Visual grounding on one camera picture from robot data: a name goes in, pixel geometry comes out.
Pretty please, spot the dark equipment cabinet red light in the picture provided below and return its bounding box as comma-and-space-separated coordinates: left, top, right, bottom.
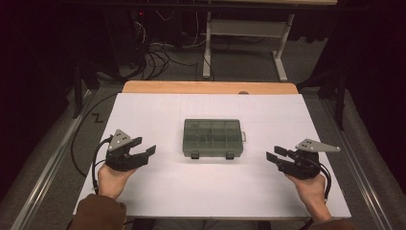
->
103, 5, 184, 70

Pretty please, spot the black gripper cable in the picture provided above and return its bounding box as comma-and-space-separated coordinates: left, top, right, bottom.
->
91, 135, 115, 196
300, 158, 333, 230

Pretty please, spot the white metal desk frame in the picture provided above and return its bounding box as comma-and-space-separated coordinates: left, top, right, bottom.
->
202, 0, 338, 82

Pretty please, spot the long black floor cable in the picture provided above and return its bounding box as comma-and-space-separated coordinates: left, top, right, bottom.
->
70, 92, 119, 178

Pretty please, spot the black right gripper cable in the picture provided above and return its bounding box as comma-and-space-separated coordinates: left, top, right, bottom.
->
300, 158, 333, 230

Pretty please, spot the wooden table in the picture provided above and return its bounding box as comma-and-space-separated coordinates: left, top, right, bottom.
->
122, 80, 343, 222

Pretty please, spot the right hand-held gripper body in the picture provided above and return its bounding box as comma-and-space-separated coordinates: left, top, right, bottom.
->
277, 137, 342, 180

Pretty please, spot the black metal stand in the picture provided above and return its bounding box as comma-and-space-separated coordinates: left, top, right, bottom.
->
298, 68, 348, 131
72, 60, 101, 120

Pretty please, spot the person's right hand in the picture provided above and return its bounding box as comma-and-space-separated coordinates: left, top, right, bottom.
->
284, 172, 327, 214

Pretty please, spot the metal floor rail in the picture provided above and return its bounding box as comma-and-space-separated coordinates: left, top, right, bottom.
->
11, 90, 94, 230
320, 97, 386, 230

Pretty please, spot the person's left hand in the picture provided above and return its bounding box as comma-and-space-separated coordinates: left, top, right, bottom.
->
97, 164, 137, 201

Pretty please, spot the tangle of black floor cables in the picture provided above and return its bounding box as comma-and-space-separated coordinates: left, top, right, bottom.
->
140, 40, 199, 81

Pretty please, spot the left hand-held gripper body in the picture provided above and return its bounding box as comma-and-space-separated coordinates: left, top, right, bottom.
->
104, 128, 149, 173

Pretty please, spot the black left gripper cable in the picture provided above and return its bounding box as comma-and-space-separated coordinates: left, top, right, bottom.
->
91, 135, 115, 196

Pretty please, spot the dark curtain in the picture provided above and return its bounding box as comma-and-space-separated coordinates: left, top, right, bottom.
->
0, 0, 79, 202
325, 0, 406, 190

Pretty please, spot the smoky clear plastic compartment box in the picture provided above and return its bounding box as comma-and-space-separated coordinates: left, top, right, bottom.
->
182, 118, 248, 161

